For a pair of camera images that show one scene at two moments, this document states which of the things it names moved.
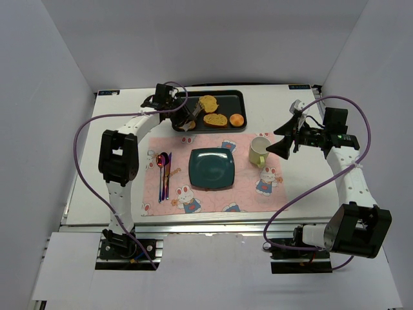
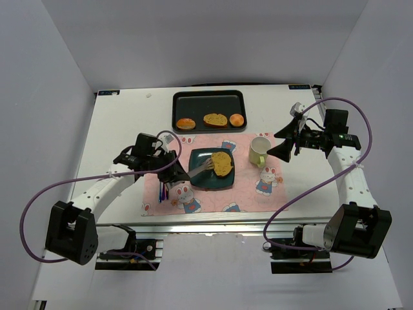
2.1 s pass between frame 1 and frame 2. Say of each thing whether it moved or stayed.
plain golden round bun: stayed
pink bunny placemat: stayed
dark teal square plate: stayed
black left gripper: moved
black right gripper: stayed
